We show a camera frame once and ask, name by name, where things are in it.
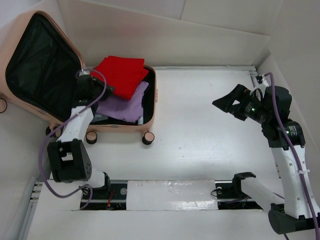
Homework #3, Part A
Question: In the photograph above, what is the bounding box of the pink hard-shell suitcase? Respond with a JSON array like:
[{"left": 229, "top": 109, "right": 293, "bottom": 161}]
[{"left": 0, "top": 10, "right": 157, "bottom": 145}]

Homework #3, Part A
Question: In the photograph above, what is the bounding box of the white tissue packet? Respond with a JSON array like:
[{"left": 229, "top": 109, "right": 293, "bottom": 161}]
[{"left": 91, "top": 114, "right": 109, "bottom": 124}]

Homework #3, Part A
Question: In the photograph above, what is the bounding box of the red cloth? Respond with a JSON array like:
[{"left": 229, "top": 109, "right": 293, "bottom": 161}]
[{"left": 90, "top": 55, "right": 149, "bottom": 101}]

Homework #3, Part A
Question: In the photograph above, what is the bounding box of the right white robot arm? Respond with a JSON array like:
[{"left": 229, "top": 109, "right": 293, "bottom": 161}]
[{"left": 212, "top": 84, "right": 320, "bottom": 235}]

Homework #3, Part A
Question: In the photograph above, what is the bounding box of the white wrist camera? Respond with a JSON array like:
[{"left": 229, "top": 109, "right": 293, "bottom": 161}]
[
  {"left": 250, "top": 74, "right": 270, "bottom": 101},
  {"left": 76, "top": 68, "right": 92, "bottom": 77}
]

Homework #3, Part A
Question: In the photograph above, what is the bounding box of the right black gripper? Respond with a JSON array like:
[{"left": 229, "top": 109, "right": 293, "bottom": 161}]
[{"left": 212, "top": 83, "right": 272, "bottom": 125}]

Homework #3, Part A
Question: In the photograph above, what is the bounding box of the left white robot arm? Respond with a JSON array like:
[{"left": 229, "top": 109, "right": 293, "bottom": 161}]
[{"left": 47, "top": 72, "right": 114, "bottom": 199}]

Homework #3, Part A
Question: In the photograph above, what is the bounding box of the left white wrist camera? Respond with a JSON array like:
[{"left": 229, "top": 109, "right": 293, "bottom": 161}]
[{"left": 76, "top": 68, "right": 92, "bottom": 77}]

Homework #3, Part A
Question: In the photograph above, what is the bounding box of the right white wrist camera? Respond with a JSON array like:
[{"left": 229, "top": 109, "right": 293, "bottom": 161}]
[{"left": 250, "top": 74, "right": 270, "bottom": 101}]

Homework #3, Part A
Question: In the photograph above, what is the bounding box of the purple cloth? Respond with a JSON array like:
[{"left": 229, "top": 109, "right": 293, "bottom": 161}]
[{"left": 96, "top": 81, "right": 149, "bottom": 123}]

